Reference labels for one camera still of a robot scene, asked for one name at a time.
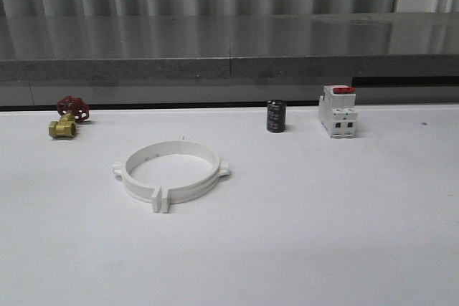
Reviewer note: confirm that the white half pipe clamp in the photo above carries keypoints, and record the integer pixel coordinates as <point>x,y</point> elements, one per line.
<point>145,192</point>
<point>211,173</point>

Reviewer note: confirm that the black cylindrical capacitor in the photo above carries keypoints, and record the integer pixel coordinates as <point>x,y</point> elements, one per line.
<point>276,113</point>

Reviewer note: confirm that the grey stone counter ledge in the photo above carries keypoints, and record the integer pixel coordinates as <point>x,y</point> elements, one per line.
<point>135,61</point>

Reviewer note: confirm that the brass valve red handwheel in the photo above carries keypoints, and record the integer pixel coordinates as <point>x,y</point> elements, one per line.
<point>72,110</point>

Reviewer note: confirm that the white circuit breaker red switch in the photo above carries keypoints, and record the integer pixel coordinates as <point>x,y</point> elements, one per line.
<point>337,112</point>

